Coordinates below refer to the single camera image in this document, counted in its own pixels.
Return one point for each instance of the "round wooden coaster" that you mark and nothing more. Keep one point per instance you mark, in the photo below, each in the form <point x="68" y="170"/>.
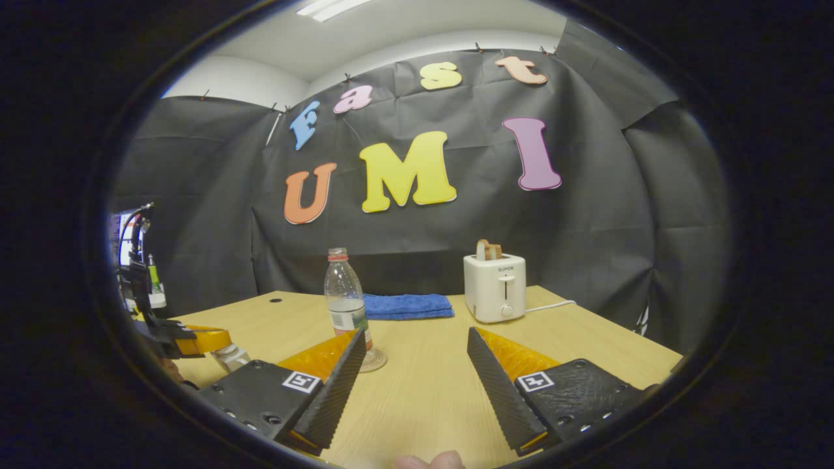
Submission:
<point x="376" y="360"/>

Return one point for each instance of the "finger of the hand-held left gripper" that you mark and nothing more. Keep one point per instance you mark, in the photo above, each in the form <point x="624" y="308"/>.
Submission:
<point x="208" y="340"/>

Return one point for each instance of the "blue folded towel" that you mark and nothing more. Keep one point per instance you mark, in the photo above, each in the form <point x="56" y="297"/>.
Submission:
<point x="407" y="306"/>

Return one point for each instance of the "white toaster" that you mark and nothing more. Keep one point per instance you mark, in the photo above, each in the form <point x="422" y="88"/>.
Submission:
<point x="495" y="290"/>

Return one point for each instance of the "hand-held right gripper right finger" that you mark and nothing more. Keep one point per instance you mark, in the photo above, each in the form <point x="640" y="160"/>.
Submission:
<point x="495" y="391"/>

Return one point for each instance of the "green bottle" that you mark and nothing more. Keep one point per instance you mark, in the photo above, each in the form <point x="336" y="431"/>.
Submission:
<point x="154" y="277"/>

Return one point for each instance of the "ceiling light panel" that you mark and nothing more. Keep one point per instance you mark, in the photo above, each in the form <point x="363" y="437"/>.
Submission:
<point x="332" y="8"/>

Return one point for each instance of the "clear plastic water bottle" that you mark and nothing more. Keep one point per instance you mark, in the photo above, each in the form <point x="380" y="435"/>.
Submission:
<point x="343" y="286"/>

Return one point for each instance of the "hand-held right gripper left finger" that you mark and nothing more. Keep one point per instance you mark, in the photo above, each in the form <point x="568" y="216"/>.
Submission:
<point x="339" y="391"/>

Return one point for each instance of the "bread slice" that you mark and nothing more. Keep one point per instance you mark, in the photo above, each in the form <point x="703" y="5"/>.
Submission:
<point x="487" y="251"/>

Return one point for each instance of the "computer monitor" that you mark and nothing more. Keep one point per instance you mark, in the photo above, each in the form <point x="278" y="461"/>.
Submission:
<point x="127" y="241"/>

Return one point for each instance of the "white side table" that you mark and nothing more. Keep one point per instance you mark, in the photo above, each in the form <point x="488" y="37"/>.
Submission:
<point x="156" y="299"/>

